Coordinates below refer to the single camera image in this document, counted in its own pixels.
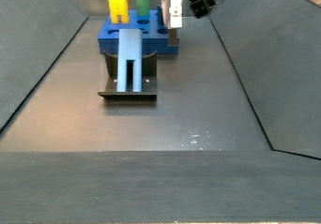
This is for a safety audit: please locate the yellow square peg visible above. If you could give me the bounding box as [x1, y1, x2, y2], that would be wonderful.
[108, 0, 130, 23]

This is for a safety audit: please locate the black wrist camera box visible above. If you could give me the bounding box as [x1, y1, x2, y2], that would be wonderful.
[190, 0, 215, 19]

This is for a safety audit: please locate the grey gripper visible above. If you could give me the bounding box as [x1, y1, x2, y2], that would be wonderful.
[161, 0, 182, 46]

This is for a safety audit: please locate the black curved fixture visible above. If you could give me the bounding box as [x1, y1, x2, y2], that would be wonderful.
[98, 52, 158, 101]

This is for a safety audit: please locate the light blue square-circle object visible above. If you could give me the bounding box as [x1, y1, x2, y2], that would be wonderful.
[116, 29, 142, 92]

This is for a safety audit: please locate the blue foam peg block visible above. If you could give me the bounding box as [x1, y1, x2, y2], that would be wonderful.
[96, 8, 181, 55]

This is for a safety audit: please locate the dark blue star peg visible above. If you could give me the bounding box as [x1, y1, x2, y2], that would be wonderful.
[157, 5, 165, 25]

